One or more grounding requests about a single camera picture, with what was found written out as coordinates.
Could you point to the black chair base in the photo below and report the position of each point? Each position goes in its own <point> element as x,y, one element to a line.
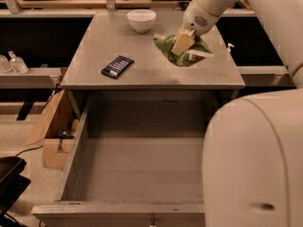
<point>12,186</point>

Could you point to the dark blue snack packet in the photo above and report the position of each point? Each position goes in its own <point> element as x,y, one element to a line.
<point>116,67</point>

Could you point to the open cardboard box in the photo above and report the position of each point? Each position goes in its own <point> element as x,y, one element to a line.
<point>56,117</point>

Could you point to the green jalapeno chip bag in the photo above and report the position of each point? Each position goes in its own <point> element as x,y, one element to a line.
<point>165,44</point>

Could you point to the clear sanitizer bottle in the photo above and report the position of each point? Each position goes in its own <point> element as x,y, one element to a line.
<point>17,64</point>

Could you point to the open grey top drawer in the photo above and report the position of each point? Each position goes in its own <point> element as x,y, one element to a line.
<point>136,162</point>

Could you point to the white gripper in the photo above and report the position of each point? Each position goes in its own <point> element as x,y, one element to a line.
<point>198,23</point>

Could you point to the grey cabinet with counter top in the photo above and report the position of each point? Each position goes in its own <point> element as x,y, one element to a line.
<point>109,35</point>

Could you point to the white ceramic bowl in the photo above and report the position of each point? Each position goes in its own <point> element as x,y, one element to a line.
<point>141,20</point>

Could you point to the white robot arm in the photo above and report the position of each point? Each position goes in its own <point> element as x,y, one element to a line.
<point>252,165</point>

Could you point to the white pump dispenser top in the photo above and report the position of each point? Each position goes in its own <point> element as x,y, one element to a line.
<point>230,47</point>

